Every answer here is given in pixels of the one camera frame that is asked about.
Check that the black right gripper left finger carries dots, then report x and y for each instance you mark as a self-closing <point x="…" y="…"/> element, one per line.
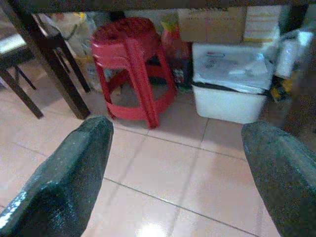
<point x="61" y="182"/>

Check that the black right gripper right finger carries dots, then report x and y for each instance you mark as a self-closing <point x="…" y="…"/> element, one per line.
<point x="284" y="177"/>

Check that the white plastic bin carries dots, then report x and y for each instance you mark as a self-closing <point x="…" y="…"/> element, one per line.
<point x="228" y="105"/>

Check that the dark wooden table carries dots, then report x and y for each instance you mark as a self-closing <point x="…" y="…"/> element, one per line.
<point x="49" y="61"/>

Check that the white plastic sheet bundle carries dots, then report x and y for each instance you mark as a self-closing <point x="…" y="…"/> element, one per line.
<point x="232" y="65"/>

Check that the white plastic bottle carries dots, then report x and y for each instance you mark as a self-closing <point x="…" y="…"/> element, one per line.
<point x="289" y="53"/>

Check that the dark wooden chair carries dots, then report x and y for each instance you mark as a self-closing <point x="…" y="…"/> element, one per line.
<point x="17" y="64"/>

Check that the red plastic stool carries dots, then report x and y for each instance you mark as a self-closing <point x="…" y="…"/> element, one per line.
<point x="130" y="74"/>

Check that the clear plastic bag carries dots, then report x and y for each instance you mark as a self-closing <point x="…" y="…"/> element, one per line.
<point x="79" y="42"/>

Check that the white cardboard box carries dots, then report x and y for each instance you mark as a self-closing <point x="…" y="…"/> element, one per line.
<point x="262" y="23"/>

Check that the brown cardboard box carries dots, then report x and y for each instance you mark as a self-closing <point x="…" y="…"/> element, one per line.
<point x="211" y="24"/>

